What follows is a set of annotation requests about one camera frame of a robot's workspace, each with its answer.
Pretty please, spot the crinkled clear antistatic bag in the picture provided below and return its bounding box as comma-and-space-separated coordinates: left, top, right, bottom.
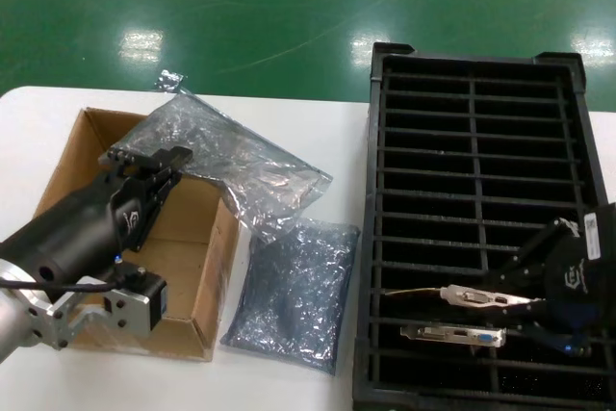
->
113, 88, 335, 244

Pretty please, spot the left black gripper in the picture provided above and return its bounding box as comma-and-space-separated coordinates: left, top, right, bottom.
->
0, 145, 193, 292

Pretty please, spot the brown cardboard box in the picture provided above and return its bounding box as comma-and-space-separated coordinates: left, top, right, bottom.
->
28, 107, 242, 363

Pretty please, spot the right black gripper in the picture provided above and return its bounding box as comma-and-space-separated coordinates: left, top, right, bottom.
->
498, 218, 616, 357

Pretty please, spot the left silver wrist bracket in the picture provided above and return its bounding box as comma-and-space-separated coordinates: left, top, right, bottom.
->
26, 261, 169, 352

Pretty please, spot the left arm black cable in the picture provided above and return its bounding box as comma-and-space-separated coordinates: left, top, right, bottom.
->
0, 264, 141, 295

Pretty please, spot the black slotted plastic container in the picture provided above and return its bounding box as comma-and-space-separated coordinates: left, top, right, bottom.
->
351, 41, 616, 411

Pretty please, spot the small shiny foil scrap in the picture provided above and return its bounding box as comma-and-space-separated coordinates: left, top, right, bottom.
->
154, 68, 187, 91

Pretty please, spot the graphics card with silver bracket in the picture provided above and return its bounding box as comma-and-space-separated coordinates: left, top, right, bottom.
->
383, 283, 535, 309
398, 323, 508, 348

